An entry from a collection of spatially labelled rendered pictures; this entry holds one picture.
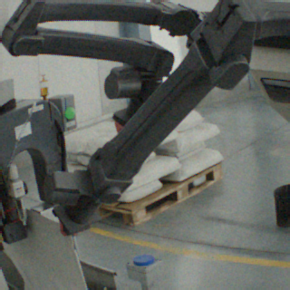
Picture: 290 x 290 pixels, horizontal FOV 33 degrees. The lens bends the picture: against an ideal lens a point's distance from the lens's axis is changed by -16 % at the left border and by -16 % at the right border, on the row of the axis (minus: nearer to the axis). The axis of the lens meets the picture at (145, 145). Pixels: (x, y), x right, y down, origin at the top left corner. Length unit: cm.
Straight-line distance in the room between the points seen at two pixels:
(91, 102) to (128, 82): 571
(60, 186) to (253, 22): 52
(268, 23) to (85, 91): 613
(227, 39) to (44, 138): 73
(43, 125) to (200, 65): 64
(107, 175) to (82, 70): 580
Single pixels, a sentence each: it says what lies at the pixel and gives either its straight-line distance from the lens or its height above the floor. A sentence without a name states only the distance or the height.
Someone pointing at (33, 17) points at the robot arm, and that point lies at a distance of 97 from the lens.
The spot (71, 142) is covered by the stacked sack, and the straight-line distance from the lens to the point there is 432.
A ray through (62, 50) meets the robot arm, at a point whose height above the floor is 147.
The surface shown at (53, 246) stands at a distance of 130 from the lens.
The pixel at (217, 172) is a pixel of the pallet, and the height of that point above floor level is 8.
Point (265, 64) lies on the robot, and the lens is 117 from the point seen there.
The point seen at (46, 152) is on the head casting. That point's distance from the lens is 136.
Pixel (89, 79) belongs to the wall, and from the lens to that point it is 684.
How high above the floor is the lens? 151
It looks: 14 degrees down
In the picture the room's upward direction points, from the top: 7 degrees counter-clockwise
